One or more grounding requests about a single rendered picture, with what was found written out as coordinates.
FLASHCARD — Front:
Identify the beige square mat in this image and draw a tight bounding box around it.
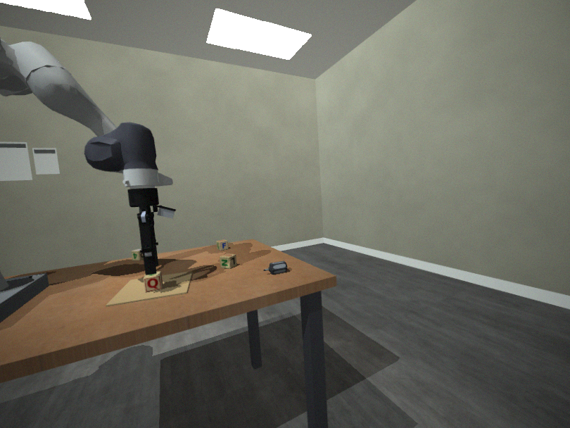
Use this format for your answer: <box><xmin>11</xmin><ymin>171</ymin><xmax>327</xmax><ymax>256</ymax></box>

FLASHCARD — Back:
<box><xmin>106</xmin><ymin>271</ymin><xmax>193</xmax><ymax>307</ymax></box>

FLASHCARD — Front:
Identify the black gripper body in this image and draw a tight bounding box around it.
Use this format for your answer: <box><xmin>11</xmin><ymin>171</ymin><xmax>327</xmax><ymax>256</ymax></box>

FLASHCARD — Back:
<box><xmin>128</xmin><ymin>188</ymin><xmax>159</xmax><ymax>224</ymax></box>

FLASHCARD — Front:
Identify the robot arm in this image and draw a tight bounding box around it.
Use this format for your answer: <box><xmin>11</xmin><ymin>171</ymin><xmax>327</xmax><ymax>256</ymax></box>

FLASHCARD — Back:
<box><xmin>0</xmin><ymin>38</ymin><xmax>173</xmax><ymax>189</ymax></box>

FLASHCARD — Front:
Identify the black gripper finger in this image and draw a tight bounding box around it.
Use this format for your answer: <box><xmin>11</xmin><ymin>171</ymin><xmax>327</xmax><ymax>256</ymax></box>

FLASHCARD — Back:
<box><xmin>151</xmin><ymin>219</ymin><xmax>158</xmax><ymax>266</ymax></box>
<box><xmin>137</xmin><ymin>211</ymin><xmax>156</xmax><ymax>275</ymax></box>

